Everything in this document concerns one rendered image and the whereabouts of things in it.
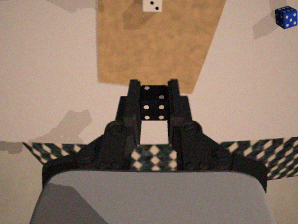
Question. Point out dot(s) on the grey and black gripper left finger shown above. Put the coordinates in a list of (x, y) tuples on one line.
[(107, 151)]

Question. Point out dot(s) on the tan mat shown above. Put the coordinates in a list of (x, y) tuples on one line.
[(155, 47)]

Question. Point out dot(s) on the black die with white pips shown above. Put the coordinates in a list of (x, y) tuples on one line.
[(154, 103)]

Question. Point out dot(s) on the blue die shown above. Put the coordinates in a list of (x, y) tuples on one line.
[(286, 17)]

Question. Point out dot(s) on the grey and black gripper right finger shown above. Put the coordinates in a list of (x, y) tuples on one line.
[(198, 151)]

